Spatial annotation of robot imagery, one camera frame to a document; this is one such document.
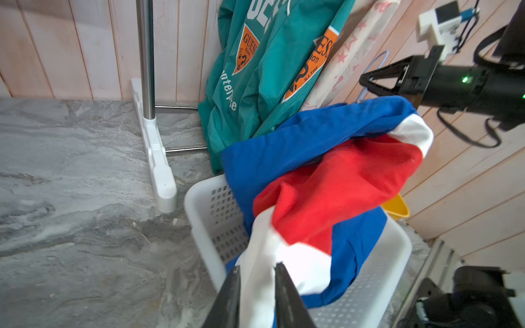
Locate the white clothes rack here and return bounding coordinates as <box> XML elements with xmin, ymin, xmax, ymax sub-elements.
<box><xmin>131</xmin><ymin>0</ymin><xmax>207</xmax><ymax>213</ymax></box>

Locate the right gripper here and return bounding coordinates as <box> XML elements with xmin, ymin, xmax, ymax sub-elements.
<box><xmin>359</xmin><ymin>46</ymin><xmax>492</xmax><ymax>113</ymax></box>

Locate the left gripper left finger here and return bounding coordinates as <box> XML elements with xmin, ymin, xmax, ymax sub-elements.
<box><xmin>202</xmin><ymin>266</ymin><xmax>241</xmax><ymax>328</ymax></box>

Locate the white plastic laundry basket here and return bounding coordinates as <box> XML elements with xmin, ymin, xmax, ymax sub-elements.
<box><xmin>184</xmin><ymin>175</ymin><xmax>412</xmax><ymax>327</ymax></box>

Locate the yellow plastic tray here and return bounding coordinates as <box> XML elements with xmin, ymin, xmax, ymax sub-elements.
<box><xmin>381</xmin><ymin>194</ymin><xmax>411</xmax><ymax>221</ymax></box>

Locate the cream pink print jacket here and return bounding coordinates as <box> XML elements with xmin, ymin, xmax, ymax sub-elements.
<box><xmin>300</xmin><ymin>1</ymin><xmax>400</xmax><ymax>112</ymax></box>

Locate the green jacket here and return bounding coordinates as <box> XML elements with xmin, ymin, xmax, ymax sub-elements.
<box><xmin>198</xmin><ymin>0</ymin><xmax>354</xmax><ymax>174</ymax></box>

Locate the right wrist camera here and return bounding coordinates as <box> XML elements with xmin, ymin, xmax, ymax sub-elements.
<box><xmin>416</xmin><ymin>1</ymin><xmax>479</xmax><ymax>53</ymax></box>

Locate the blue red white jacket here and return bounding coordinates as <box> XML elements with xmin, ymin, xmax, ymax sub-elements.
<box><xmin>221</xmin><ymin>96</ymin><xmax>433</xmax><ymax>327</ymax></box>

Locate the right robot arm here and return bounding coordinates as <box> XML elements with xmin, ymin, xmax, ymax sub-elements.
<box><xmin>359</xmin><ymin>1</ymin><xmax>524</xmax><ymax>327</ymax></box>

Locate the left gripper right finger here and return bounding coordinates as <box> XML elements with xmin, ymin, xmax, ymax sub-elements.
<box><xmin>274</xmin><ymin>262</ymin><xmax>316</xmax><ymax>328</ymax></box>

